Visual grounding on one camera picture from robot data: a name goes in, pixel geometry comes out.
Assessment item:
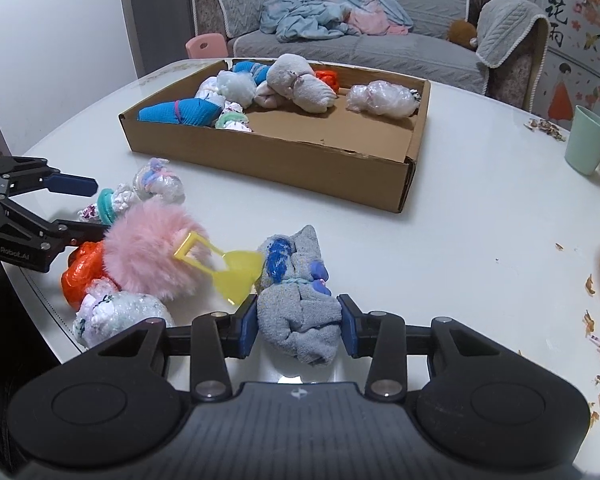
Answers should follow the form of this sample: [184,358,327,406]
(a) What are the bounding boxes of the bubble wrap bundle pink blue bands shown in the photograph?
[132,157,187,204]

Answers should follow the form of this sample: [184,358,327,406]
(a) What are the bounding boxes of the grey covered sofa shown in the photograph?
[191,0,551,111]

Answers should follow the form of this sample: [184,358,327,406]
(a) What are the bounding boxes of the grey door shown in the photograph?
[116,0,212,81]

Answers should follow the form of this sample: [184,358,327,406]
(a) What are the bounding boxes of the orange plastic bag bundle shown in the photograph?
[314,69,341,93]
[61,241,108,312]

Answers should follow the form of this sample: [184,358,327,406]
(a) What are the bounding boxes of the bubble wrap floral cloth bundle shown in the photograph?
[71,277,177,350]

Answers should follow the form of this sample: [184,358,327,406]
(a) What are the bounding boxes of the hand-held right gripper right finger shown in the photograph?
[337,294,522,402]

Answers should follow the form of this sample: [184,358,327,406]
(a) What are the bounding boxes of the pile of seed shells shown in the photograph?
[524,117,570,143]

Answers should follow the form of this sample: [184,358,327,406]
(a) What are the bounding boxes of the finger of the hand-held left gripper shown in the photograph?
[45,217,112,248]
[0,156,99,200]

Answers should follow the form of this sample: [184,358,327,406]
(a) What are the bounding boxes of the yellow plastic toy scoop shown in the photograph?
[172,230,266,307]

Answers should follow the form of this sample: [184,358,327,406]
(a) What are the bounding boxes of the pink plastic chair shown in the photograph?
[186,32,229,61]

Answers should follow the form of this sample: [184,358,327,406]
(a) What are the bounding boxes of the grey and blue sock bundle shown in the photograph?
[254,225,343,366]

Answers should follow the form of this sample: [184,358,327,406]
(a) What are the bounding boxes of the blue sock roll pink band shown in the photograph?
[137,99,222,127]

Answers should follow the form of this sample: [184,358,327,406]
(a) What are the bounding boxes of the blue and pink blanket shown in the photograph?
[259,0,415,43]

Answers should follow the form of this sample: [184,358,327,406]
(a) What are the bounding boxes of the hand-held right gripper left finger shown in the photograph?
[82,294,259,402]

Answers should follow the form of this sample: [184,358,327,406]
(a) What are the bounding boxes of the pink fluffy ball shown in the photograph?
[102,199,216,303]

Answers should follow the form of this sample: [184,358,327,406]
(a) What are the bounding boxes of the pale green cup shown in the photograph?
[564,105,600,176]

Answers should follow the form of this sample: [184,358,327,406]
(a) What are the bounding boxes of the pink cloth roll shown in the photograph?
[255,81,283,109]

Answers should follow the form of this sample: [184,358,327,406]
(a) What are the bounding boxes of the brown plush toy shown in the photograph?
[446,18,480,51]

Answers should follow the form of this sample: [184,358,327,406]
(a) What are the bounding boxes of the clear bubble wrap bundle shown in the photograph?
[346,80,422,119]

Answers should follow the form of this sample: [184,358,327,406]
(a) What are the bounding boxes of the cardboard box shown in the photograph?
[118,58,432,214]

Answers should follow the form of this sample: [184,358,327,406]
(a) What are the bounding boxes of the floral cloth bundle green band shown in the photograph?
[215,102,253,134]

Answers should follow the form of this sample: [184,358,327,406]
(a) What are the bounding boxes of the beige sock bundle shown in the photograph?
[267,53,340,114]

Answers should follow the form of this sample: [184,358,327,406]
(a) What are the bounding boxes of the white bundle with teal scrunchie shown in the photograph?
[77,183,137,226]

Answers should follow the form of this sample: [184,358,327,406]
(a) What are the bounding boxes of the bubble wrap roll teal band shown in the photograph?
[216,70,257,107]

